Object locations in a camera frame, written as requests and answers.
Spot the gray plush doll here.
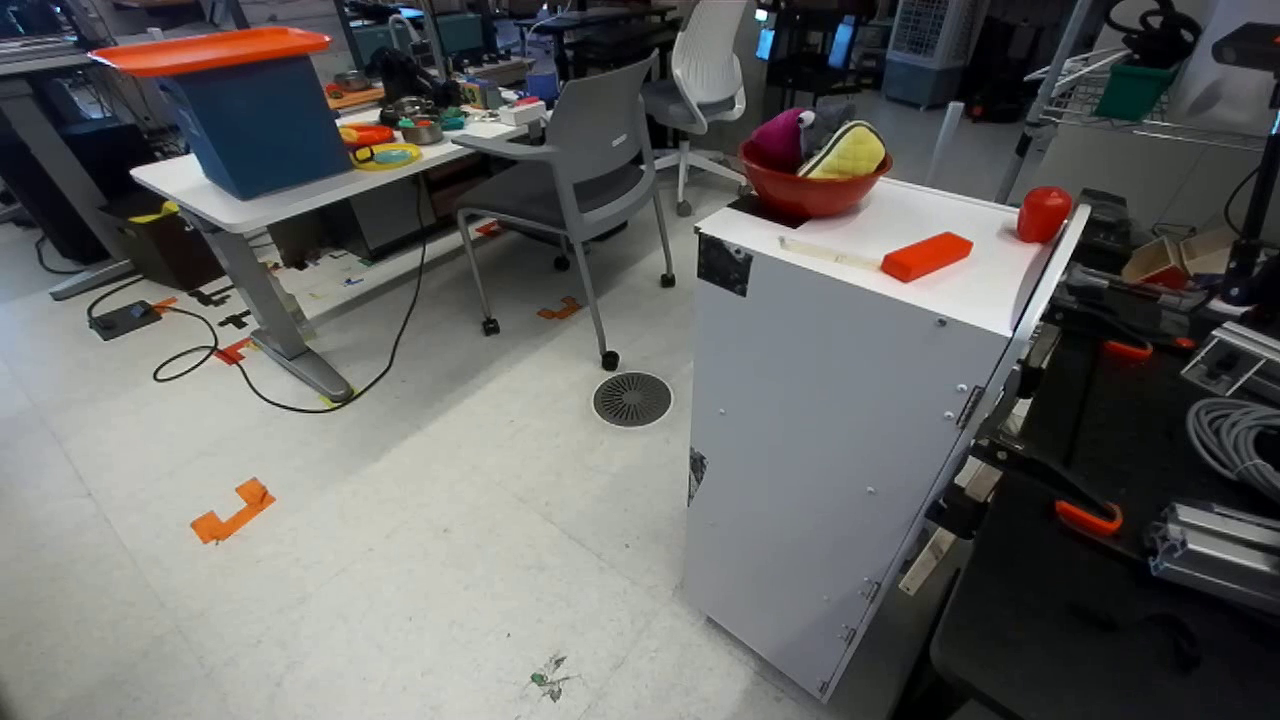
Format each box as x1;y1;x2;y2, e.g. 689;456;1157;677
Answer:
798;104;855;144

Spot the red bowl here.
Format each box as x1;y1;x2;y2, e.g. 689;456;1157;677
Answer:
737;138;898;225

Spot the round gray floor cover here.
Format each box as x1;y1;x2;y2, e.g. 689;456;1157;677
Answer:
587;369;675;430

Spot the white cabinet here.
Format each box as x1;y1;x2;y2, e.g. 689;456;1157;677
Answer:
675;171;1095;706

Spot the gray office chair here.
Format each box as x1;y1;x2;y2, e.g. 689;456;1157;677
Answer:
453;52;682;377

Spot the magenta plush toy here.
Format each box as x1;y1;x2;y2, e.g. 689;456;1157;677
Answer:
742;106;812;174

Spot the yellow brown-striped plush toy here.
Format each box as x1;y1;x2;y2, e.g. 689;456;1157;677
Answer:
798;115;893;182

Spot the white office chair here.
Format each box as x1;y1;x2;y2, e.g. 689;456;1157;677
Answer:
642;0;752;220

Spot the orange rectangular block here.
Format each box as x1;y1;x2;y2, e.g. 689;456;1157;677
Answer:
878;227;978;288

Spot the yellow green toy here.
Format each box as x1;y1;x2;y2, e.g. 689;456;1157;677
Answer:
352;136;428;171

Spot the orange toy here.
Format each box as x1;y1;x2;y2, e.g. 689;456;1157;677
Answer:
335;119;399;152

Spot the white desk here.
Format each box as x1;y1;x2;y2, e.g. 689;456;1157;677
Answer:
130;110;551;408

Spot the blue storage bin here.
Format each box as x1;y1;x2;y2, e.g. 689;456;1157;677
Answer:
157;52;356;205

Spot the black power adapter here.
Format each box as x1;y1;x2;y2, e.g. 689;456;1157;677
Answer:
88;294;165;344

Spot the orange bin lid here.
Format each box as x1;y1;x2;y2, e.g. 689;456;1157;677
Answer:
88;18;335;79

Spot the green box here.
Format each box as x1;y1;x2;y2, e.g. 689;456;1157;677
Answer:
1093;55;1185;127

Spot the silver metal box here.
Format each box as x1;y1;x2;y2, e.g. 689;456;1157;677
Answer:
1177;317;1280;413

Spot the silver aluminium extrusion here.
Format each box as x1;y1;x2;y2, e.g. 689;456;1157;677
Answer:
1145;494;1280;614

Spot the dark gray desk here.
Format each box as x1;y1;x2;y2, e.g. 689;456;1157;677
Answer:
0;36;135;303

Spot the black stand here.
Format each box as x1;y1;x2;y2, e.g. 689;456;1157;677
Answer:
1213;17;1280;312

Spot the long black floor cable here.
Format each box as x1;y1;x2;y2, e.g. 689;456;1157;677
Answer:
150;174;433;420

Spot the orange bracket-shaped floor tape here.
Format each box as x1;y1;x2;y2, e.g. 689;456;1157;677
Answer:
190;475;279;548

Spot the black clamp orange handle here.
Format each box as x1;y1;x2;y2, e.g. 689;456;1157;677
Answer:
978;435;1133;545
1056;285;1198;370

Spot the gray cable coil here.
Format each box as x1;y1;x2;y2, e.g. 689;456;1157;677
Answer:
1180;391;1280;505

